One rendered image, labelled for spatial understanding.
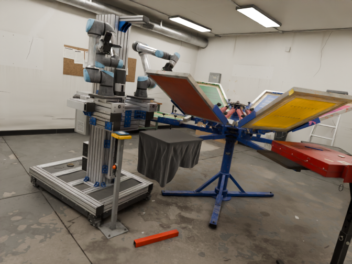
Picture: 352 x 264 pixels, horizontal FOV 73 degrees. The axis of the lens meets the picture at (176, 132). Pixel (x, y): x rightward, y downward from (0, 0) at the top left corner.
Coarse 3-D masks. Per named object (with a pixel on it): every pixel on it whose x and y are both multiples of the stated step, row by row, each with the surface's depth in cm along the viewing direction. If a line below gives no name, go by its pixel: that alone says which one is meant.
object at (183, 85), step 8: (176, 80) 210; (184, 80) 201; (184, 88) 216; (192, 88) 207; (184, 96) 235; (192, 96) 225; (192, 104) 244; (200, 104) 232; (200, 112) 253; (208, 112) 239; (216, 120) 249
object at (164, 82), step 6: (156, 78) 231; (162, 78) 223; (162, 84) 237; (168, 84) 229; (168, 90) 243; (174, 90) 234; (174, 96) 251; (180, 96) 241; (180, 102) 257; (186, 102) 247; (186, 108) 265; (192, 108) 255; (192, 114) 273; (198, 114) 262
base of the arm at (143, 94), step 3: (138, 90) 260; (141, 90) 260; (144, 90) 261; (135, 93) 262; (138, 93) 259; (141, 93) 260; (144, 93) 261; (138, 96) 259; (141, 96) 259; (144, 96) 261; (147, 96) 266
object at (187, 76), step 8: (152, 72) 224; (160, 72) 217; (168, 72) 210; (176, 72) 204; (192, 80) 198; (160, 88) 250; (200, 88) 207; (168, 96) 261; (200, 96) 215; (176, 104) 272; (208, 104) 221; (184, 112) 282
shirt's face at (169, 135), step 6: (144, 132) 234; (150, 132) 238; (156, 132) 241; (162, 132) 245; (168, 132) 249; (174, 132) 254; (180, 132) 258; (162, 138) 219; (168, 138) 222; (174, 138) 225; (180, 138) 229; (186, 138) 232; (192, 138) 236; (198, 138) 239
